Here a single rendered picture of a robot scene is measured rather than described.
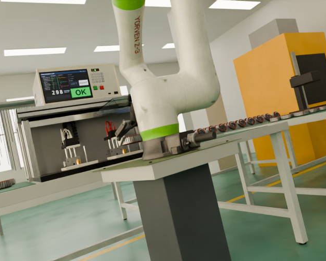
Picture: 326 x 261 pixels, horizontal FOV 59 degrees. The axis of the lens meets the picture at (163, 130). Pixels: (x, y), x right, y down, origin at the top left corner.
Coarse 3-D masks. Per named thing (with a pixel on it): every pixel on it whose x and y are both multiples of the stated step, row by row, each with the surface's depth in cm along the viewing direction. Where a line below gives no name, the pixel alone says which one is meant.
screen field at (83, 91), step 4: (76, 88) 158; (80, 88) 159; (84, 88) 161; (88, 88) 162; (72, 92) 157; (76, 92) 158; (80, 92) 159; (84, 92) 160; (88, 92) 161; (72, 96) 157; (76, 96) 158; (80, 96) 159
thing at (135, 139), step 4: (128, 136) 136; (132, 136) 136; (136, 136) 136; (140, 136) 139; (124, 140) 136; (128, 140) 136; (132, 140) 136; (136, 140) 136; (140, 140) 138; (124, 144) 137; (128, 144) 145
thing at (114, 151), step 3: (120, 147) 164; (108, 150) 163; (111, 150) 162; (114, 150) 162; (117, 150) 163; (120, 150) 164; (108, 153) 164; (111, 153) 161; (114, 153) 162; (117, 153) 163; (120, 153) 164
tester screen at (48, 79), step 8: (56, 72) 155; (64, 72) 157; (72, 72) 159; (80, 72) 161; (48, 80) 152; (56, 80) 154; (64, 80) 156; (72, 80) 158; (48, 88) 152; (56, 88) 154; (64, 88) 155; (72, 88) 157; (48, 96) 151; (88, 96) 161
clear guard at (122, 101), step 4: (112, 100) 147; (116, 100) 142; (120, 100) 142; (124, 100) 143; (108, 104) 155; (112, 104) 158; (116, 104) 140; (120, 104) 140; (124, 104) 140; (128, 104) 141; (100, 108) 163; (104, 108) 165
